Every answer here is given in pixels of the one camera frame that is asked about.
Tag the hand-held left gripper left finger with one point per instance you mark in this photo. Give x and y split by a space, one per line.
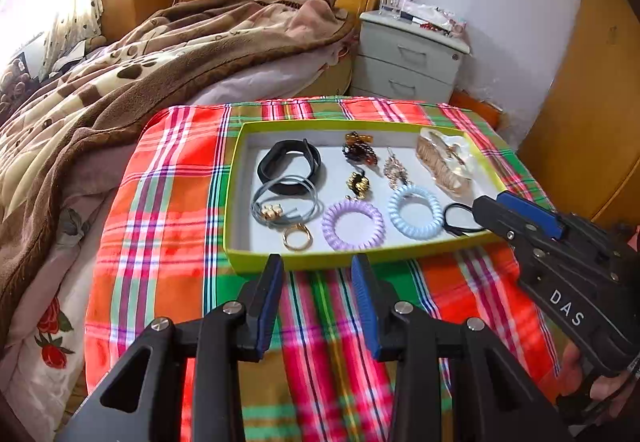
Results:
267 307

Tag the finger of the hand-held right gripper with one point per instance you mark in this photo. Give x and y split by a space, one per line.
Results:
535 214
500 219

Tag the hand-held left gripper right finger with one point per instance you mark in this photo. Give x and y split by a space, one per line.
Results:
365 309

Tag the white tray with green rim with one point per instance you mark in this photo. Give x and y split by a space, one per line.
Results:
330 157

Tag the person's right hand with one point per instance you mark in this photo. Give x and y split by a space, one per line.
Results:
607 389

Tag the silver dangle earrings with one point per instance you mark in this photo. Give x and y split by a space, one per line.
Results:
395 170

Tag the orange box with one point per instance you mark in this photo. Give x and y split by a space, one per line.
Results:
475 105

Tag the gold black beaded ornament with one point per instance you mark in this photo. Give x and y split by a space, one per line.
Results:
360 183

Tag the red green plaid cloth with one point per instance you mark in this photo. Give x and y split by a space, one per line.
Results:
165 232

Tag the wooden door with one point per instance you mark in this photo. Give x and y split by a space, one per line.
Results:
590 97

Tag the black wristband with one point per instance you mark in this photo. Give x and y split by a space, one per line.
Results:
267 163

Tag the grey drawer nightstand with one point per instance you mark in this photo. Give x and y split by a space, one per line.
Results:
400 57

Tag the pile of small packets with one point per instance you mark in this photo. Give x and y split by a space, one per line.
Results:
435 20

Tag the pale floral quilt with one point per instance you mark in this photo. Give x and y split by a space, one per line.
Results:
45 322

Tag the clear acrylic organizer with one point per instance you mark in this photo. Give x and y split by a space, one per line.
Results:
392 5

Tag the brown paw print blanket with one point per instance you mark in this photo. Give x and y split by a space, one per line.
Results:
125 87

